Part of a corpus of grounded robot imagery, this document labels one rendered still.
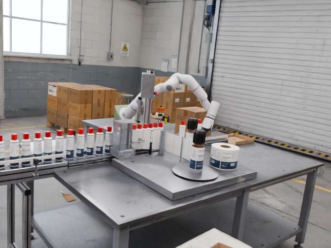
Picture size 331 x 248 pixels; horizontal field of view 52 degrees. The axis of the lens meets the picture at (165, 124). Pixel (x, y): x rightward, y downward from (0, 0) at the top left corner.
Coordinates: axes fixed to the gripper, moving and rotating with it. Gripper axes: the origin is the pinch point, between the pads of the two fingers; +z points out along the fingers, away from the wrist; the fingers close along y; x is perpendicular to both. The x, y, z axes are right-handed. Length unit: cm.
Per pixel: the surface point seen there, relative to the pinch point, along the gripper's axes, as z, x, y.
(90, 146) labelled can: 39, -111, 2
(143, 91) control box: -12, -81, -4
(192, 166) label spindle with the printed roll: 26, -70, 61
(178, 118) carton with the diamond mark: -5.9, -3.8, -36.1
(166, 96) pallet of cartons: -58, 196, -297
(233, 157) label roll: 11, -40, 68
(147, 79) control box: -22, -82, -2
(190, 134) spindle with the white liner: 6, -50, 31
